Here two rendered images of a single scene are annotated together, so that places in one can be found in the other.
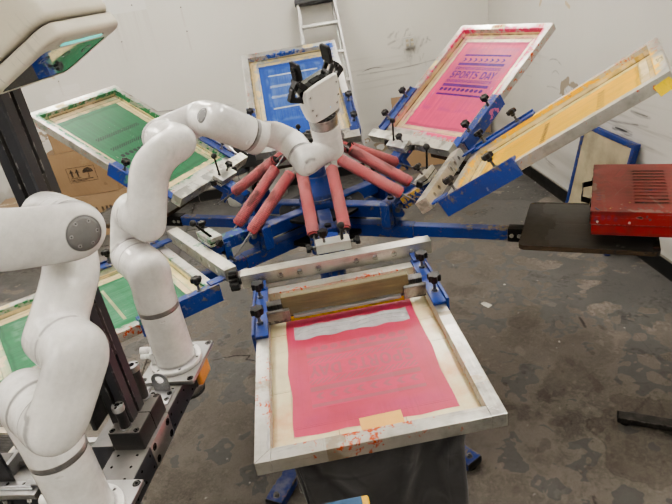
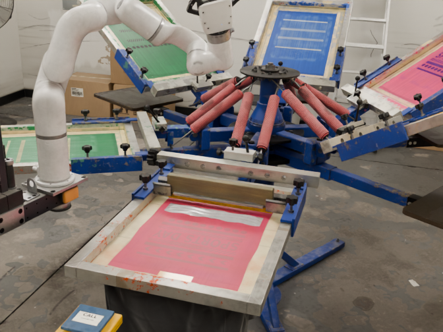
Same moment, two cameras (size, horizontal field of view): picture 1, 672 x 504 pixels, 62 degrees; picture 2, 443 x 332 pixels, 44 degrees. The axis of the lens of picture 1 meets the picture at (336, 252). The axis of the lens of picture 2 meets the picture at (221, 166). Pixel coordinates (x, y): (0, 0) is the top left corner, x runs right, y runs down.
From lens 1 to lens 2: 63 cm
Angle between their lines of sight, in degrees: 17
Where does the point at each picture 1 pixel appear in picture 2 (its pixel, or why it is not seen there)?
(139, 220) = (49, 63)
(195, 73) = (250, 10)
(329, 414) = (143, 261)
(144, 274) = (41, 103)
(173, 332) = (53, 154)
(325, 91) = (217, 10)
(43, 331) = not seen: outside the picture
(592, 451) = not seen: outside the picture
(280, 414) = (111, 248)
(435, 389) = (231, 275)
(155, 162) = (69, 25)
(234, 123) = (140, 16)
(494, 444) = not seen: outside the picture
